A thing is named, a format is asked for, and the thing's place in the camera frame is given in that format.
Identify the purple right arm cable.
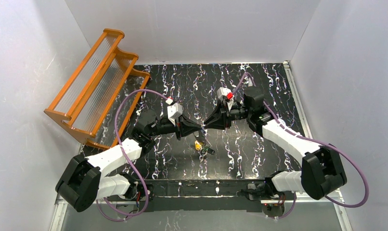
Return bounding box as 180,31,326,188
232,72,369,219

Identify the orange white marker pen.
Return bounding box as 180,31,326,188
248,77,255,87

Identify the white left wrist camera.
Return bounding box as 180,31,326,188
166,97,183,126

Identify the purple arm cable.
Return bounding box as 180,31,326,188
96,89,174,222
232,72,369,219

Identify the orange wooden shelf rack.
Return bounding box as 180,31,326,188
44,28,150,150

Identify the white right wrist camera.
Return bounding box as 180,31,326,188
217,87,234,111

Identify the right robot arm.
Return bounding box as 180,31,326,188
204,87,347,200

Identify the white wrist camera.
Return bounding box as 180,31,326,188
217,87,234,111
166,97,183,126

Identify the black key fob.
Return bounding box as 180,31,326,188
201,146,215,155

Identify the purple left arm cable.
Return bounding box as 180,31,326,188
96,89,174,222

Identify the aluminium frame rail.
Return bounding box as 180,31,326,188
50,180,352,231

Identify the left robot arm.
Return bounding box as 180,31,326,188
55,110,202,212

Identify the yellow key tag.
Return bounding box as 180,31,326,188
194,141,203,151

